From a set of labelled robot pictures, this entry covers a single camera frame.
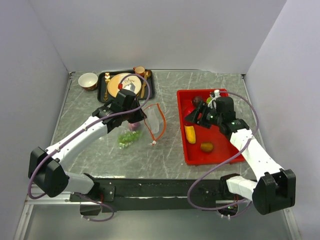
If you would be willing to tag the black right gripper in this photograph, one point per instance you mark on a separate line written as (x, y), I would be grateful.
(192, 117)

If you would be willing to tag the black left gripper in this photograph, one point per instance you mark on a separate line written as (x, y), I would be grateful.
(140, 116)

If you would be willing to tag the pink red peach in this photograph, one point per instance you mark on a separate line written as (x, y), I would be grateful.
(134, 126)

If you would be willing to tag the green grape bunch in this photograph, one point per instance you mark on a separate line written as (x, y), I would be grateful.
(128, 138)

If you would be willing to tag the clear zip bag orange zipper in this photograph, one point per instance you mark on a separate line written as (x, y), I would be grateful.
(153, 127)

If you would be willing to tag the red apple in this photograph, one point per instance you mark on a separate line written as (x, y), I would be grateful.
(188, 110)

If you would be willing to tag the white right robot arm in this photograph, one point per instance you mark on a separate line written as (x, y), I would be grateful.
(274, 188)

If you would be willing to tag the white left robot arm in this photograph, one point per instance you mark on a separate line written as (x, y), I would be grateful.
(47, 167)

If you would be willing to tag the dark purple plum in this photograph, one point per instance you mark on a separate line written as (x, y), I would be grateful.
(196, 100)

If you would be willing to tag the orange cream plate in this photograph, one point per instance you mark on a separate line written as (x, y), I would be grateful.
(115, 81)

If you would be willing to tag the green apple slice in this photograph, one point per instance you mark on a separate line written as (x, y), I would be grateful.
(208, 100)

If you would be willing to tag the red plastic tray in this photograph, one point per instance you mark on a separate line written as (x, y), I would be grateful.
(219, 136)

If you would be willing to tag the gold fork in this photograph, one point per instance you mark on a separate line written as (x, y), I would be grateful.
(107, 79)

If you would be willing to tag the yellow brown mango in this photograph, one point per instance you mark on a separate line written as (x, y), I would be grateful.
(206, 147)

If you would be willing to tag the black serving tray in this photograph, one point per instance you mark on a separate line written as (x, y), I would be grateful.
(101, 86)

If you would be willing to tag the small orange cup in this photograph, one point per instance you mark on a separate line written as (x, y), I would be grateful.
(139, 70)

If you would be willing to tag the gold spoon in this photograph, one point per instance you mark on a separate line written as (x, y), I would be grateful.
(147, 74)

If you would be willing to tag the white orange bowl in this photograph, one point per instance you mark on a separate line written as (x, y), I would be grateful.
(88, 81)

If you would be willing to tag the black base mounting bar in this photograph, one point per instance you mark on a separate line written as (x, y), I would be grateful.
(125, 194)

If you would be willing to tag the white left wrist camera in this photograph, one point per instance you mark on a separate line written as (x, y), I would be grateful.
(130, 87)

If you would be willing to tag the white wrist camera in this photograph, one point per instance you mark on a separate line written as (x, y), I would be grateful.
(130, 87)
(213, 97)

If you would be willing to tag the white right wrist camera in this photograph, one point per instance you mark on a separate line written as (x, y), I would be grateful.
(213, 97)

